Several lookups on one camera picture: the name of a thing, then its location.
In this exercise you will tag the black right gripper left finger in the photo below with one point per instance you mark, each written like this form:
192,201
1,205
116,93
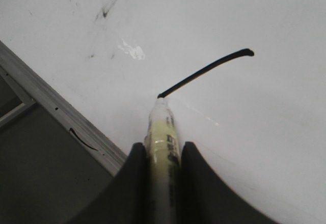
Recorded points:
123,200

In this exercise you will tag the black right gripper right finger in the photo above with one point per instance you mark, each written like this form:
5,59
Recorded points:
205,198

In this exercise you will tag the white taped whiteboard marker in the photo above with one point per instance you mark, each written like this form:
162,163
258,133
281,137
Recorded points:
162,147

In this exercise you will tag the white whiteboard with aluminium frame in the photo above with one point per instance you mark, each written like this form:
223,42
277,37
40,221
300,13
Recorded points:
259,121

